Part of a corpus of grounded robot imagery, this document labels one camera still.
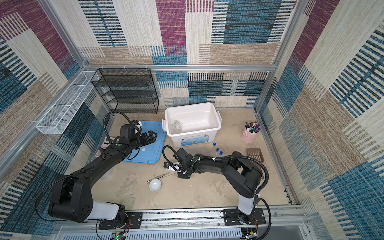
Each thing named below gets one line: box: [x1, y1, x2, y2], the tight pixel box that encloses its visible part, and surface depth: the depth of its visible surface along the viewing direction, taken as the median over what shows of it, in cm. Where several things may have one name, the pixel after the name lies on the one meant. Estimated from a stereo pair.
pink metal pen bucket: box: [241, 121, 261, 143], surface depth 97 cm
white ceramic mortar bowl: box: [148, 179, 162, 192], surface depth 85 cm
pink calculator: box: [95, 136, 111, 158], surface depth 101 cm
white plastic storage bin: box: [162, 102, 223, 148], surface depth 101 cm
